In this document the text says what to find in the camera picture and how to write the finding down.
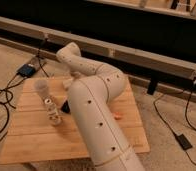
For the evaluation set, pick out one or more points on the blue power adapter box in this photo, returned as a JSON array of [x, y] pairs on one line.
[[26, 71]]

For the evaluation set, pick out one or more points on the black power brick right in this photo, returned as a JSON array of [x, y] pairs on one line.
[[183, 142]]

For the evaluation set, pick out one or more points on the wooden low table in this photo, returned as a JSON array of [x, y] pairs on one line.
[[31, 138]]

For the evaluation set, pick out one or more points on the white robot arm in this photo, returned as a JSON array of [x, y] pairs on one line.
[[87, 97]]

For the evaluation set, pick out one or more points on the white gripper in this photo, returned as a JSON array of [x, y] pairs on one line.
[[68, 82]]

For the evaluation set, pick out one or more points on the orange carrot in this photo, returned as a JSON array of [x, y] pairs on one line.
[[117, 116]]

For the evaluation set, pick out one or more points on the long white rail beam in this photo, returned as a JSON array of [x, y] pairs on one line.
[[134, 56]]

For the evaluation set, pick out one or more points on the black rectangular object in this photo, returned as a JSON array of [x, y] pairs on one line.
[[65, 107]]

